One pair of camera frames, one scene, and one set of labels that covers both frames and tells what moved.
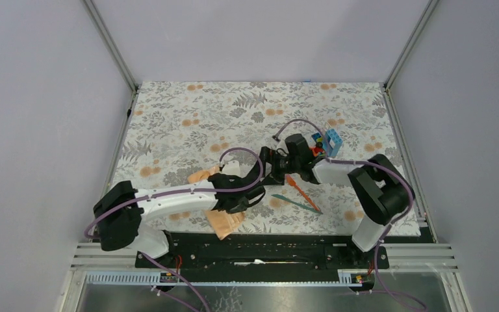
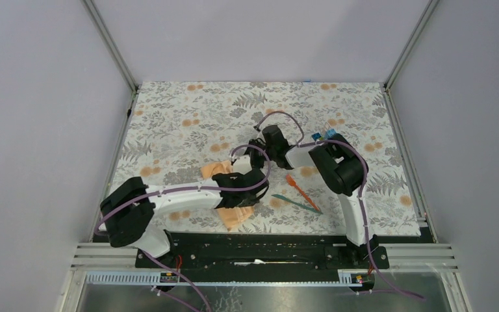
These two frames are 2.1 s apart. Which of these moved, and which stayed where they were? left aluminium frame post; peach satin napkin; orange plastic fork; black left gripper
Moved: peach satin napkin
Stayed: left aluminium frame post; black left gripper; orange plastic fork
